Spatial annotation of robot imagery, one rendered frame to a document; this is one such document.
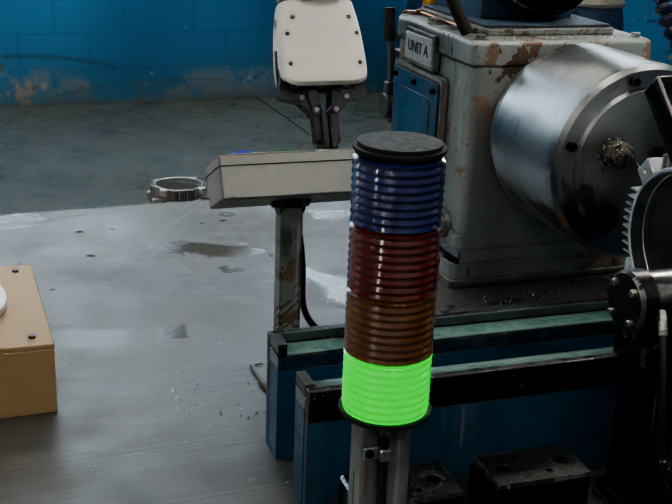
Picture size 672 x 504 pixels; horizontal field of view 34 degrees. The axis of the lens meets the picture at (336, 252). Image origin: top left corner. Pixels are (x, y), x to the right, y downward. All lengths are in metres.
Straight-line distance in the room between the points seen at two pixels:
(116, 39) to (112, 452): 5.52
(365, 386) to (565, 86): 0.76
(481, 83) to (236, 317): 0.46
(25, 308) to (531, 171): 0.64
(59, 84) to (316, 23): 5.37
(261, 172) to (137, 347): 0.32
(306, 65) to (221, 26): 5.48
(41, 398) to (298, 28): 0.50
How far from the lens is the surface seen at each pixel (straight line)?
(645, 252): 1.29
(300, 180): 1.22
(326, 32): 1.27
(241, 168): 1.20
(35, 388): 1.25
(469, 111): 1.55
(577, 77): 1.42
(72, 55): 6.58
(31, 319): 1.29
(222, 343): 1.41
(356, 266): 0.70
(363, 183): 0.68
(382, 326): 0.71
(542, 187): 1.40
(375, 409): 0.73
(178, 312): 1.51
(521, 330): 1.20
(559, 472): 1.06
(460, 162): 1.58
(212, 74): 6.76
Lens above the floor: 1.38
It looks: 19 degrees down
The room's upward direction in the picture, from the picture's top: 2 degrees clockwise
